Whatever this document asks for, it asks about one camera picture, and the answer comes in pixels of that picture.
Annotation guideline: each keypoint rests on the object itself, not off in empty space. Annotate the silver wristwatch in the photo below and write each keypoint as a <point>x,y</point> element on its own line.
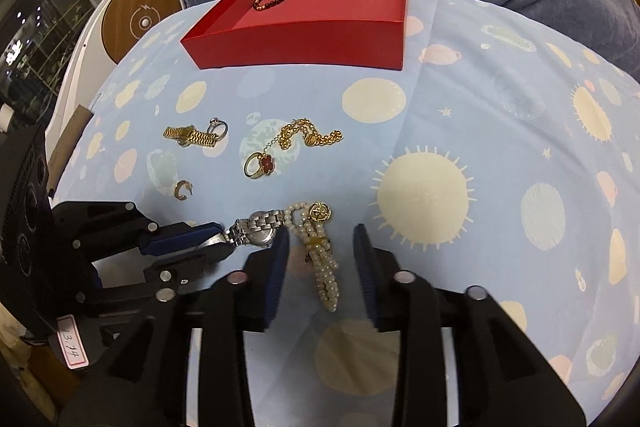
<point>255,227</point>

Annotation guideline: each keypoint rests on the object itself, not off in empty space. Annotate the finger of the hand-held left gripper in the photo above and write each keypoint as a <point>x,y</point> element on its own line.
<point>180,269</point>
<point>185,237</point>

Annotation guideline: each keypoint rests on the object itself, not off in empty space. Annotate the gold watch band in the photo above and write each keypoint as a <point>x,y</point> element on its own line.
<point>197,138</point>

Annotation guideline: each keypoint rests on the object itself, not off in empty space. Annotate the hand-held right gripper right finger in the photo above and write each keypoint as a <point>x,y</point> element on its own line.
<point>367,277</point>

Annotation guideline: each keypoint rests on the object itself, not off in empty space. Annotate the red cardboard box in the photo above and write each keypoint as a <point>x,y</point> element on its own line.
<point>300,42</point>

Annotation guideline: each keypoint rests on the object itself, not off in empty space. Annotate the gold hoop earring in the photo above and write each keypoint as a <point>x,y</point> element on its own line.
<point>178,191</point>

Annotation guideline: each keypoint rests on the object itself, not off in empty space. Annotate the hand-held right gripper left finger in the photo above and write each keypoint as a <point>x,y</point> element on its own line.
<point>277,277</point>

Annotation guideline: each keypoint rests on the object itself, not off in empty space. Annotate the brown cardboard piece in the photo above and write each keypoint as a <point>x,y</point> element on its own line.
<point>70,137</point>

